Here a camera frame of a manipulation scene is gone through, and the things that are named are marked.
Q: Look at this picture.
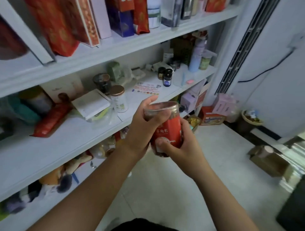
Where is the dark jar with lid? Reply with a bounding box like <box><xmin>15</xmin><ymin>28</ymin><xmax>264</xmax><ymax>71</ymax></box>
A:
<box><xmin>93</xmin><ymin>73</ymin><xmax>112</xmax><ymax>93</ymax></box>

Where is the white wall socket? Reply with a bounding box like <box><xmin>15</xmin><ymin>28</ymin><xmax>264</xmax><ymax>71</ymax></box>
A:
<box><xmin>288</xmin><ymin>36</ymin><xmax>305</xmax><ymax>50</ymax></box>

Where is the white flat box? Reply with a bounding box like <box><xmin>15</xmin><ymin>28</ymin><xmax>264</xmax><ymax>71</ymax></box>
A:
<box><xmin>71</xmin><ymin>89</ymin><xmax>112</xmax><ymax>120</ymax></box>

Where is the lavender bottle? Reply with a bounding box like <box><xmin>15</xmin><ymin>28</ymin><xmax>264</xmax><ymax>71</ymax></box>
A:
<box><xmin>189</xmin><ymin>38</ymin><xmax>208</xmax><ymax>72</ymax></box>

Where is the yellow bottle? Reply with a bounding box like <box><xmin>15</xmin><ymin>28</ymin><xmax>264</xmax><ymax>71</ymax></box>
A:
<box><xmin>21</xmin><ymin>86</ymin><xmax>53</xmax><ymax>115</ymax></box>

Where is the red patterned bag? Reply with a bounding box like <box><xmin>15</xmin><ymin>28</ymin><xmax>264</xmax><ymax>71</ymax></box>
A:
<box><xmin>205</xmin><ymin>0</ymin><xmax>229</xmax><ymax>12</ymax></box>

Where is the waste basket with rubbish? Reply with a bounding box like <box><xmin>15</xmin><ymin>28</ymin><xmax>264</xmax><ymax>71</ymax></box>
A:
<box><xmin>241</xmin><ymin>109</ymin><xmax>264</xmax><ymax>127</ymax></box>

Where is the white box brown print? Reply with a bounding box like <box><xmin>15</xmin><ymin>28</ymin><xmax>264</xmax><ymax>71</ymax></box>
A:
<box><xmin>40</xmin><ymin>74</ymin><xmax>84</xmax><ymax>103</ymax></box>

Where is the person's black clothing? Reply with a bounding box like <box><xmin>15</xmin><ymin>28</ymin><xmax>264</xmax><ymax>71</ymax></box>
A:
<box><xmin>112</xmin><ymin>218</ymin><xmax>179</xmax><ymax>231</ymax></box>

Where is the person's left forearm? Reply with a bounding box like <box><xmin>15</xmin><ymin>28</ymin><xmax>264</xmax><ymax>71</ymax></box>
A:
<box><xmin>29</xmin><ymin>145</ymin><xmax>139</xmax><ymax>231</ymax></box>

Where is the brown cardboard box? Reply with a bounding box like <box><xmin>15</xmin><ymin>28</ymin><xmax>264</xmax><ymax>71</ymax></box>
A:
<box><xmin>248</xmin><ymin>145</ymin><xmax>291</xmax><ymax>177</ymax></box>

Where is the pink carton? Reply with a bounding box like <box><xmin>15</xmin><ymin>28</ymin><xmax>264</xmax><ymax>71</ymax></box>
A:
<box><xmin>212</xmin><ymin>93</ymin><xmax>239</xmax><ymax>116</ymax></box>

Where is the black wall cable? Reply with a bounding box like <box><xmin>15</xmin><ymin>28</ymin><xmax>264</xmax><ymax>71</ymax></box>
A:
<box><xmin>238</xmin><ymin>48</ymin><xmax>296</xmax><ymax>84</ymax></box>

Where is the person's right hand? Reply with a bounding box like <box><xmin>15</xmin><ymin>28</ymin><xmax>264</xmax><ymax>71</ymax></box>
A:
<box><xmin>155</xmin><ymin>118</ymin><xmax>208</xmax><ymax>179</ymax></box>

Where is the small green pack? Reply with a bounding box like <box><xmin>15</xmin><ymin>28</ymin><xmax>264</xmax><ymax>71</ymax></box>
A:
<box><xmin>107</xmin><ymin>61</ymin><xmax>125</xmax><ymax>83</ymax></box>

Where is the brown carton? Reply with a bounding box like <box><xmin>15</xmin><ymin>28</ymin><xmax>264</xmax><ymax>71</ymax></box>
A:
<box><xmin>186</xmin><ymin>114</ymin><xmax>202</xmax><ymax>131</ymax></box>

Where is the small green jar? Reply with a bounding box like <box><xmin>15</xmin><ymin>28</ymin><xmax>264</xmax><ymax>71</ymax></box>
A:
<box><xmin>199</xmin><ymin>51</ymin><xmax>213</xmax><ymax>70</ymax></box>

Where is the red box white edge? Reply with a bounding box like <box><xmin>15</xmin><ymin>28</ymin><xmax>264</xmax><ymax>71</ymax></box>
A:
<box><xmin>59</xmin><ymin>0</ymin><xmax>112</xmax><ymax>47</ymax></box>

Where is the person's left hand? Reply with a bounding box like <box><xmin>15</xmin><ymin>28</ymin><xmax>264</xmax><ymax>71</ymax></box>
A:
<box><xmin>119</xmin><ymin>95</ymin><xmax>170</xmax><ymax>160</ymax></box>

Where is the white metal shelving unit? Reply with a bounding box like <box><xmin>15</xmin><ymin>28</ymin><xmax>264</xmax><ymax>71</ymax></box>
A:
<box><xmin>0</xmin><ymin>0</ymin><xmax>244</xmax><ymax>231</ymax></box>

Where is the colourful flat box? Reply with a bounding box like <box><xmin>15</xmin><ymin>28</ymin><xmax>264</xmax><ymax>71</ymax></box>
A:
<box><xmin>199</xmin><ymin>106</ymin><xmax>227</xmax><ymax>126</ymax></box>

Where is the white colourful sticker sheet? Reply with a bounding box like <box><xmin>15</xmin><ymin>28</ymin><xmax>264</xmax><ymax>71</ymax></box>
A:
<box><xmin>131</xmin><ymin>82</ymin><xmax>163</xmax><ymax>95</ymax></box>

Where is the red pouch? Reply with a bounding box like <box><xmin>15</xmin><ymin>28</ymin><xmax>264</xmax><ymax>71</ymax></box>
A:
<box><xmin>32</xmin><ymin>102</ymin><xmax>73</xmax><ymax>138</ymax></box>

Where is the teal pouch bag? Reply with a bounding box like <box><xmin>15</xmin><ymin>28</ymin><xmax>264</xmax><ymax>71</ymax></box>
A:
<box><xmin>7</xmin><ymin>93</ymin><xmax>41</xmax><ymax>125</ymax></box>

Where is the black box white edge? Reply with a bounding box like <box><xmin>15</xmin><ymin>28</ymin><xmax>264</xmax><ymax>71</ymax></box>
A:
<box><xmin>0</xmin><ymin>0</ymin><xmax>55</xmax><ymax>65</ymax></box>

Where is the person's right forearm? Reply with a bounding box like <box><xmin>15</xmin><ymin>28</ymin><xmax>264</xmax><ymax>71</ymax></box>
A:
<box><xmin>188</xmin><ymin>164</ymin><xmax>260</xmax><ymax>231</ymax></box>

